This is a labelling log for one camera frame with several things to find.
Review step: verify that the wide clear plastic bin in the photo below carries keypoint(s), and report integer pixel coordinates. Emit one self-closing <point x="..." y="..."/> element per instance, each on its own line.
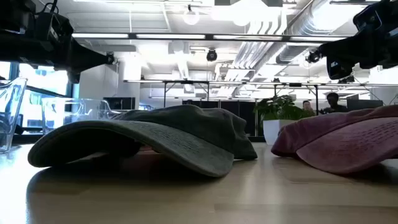
<point x="71" y="110"/>

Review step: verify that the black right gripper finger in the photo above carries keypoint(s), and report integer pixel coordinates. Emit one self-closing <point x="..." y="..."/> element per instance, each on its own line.
<point x="340" y="68"/>

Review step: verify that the black ceiling spotlight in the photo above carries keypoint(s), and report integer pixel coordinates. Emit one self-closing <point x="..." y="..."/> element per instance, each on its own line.
<point x="211" y="55"/>
<point x="313" y="57"/>
<point x="110" y="58"/>

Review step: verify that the round white ceiling lamp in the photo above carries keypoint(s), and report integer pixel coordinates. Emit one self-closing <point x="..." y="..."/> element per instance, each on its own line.
<point x="191" y="16"/>

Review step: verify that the long ceiling light bar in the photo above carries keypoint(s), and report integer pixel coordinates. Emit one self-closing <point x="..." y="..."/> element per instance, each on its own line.
<point x="171" y="36"/>

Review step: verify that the silver ventilation duct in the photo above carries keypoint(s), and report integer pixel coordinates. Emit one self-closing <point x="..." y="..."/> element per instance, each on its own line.
<point x="304" y="28"/>

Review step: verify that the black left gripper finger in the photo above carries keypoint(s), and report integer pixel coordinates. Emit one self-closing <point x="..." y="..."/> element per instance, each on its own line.
<point x="74" y="77"/>
<point x="88" y="57"/>

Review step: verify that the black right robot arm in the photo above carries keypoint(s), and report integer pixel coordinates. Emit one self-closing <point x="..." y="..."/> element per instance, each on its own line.
<point x="385" y="15"/>

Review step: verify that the white square plant pot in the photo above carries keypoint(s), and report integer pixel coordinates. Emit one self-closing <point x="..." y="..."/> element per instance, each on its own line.
<point x="272" y="130"/>

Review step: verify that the dark green baseball cap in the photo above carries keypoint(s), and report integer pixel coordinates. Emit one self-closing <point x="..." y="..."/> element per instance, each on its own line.
<point x="186" y="133"/>

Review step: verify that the small black ceiling camera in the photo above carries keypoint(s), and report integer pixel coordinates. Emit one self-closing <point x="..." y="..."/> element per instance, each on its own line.
<point x="346" y="79"/>

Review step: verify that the green leafy plant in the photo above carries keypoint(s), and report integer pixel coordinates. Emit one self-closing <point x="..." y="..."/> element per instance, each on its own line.
<point x="280" y="109"/>

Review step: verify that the black computer monitor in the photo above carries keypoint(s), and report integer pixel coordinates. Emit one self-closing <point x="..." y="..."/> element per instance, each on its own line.
<point x="119" y="103"/>
<point x="363" y="104"/>

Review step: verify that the maroon baseball cap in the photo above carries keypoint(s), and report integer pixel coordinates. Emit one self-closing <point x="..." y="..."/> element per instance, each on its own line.
<point x="342" y="140"/>

